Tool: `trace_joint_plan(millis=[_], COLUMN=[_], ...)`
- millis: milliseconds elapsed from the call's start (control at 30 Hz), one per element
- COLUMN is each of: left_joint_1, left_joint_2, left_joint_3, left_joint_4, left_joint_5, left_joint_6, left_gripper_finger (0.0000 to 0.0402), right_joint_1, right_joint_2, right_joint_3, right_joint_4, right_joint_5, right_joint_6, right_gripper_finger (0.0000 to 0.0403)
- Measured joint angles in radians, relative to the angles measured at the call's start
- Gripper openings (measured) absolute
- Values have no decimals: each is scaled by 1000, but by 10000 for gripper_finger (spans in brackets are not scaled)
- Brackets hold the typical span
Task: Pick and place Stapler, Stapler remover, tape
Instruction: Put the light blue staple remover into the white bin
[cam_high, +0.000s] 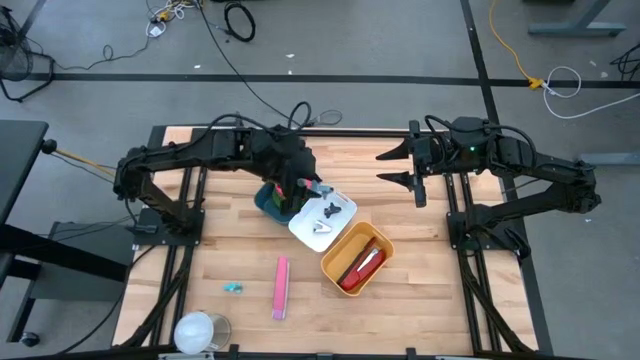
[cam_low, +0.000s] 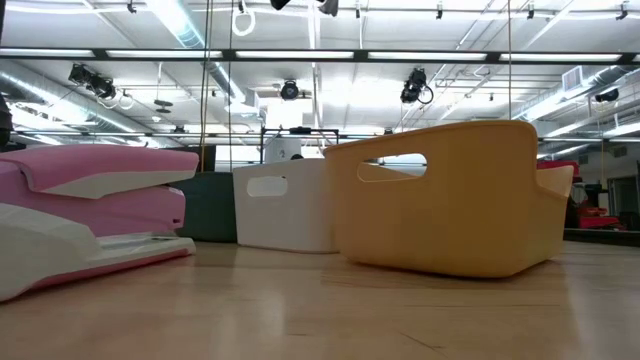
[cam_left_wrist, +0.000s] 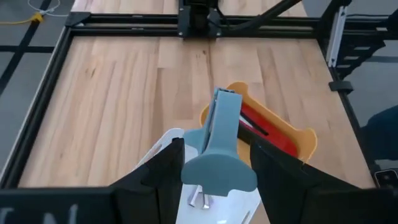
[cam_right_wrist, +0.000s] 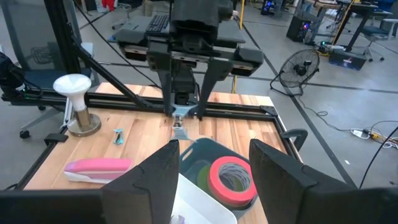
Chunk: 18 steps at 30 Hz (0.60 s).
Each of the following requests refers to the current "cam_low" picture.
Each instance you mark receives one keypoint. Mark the pink and white stapler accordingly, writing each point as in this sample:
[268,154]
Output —
[100,165]

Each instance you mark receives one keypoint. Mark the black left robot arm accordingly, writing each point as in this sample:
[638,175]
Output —
[4,125]

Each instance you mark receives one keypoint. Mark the black beam with light strips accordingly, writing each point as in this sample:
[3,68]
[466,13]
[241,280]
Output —
[362,55]

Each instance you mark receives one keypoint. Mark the round black ceiling lamp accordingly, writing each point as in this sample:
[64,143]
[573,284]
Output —
[289,90]

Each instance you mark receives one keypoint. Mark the white plastic bin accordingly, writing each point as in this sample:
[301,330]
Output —
[290,220]

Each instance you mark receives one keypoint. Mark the yellow plastic bin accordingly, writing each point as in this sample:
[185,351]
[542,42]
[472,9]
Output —
[450,225]

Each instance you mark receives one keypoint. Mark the black ceiling camera pair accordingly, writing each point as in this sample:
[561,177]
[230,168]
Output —
[95,82]

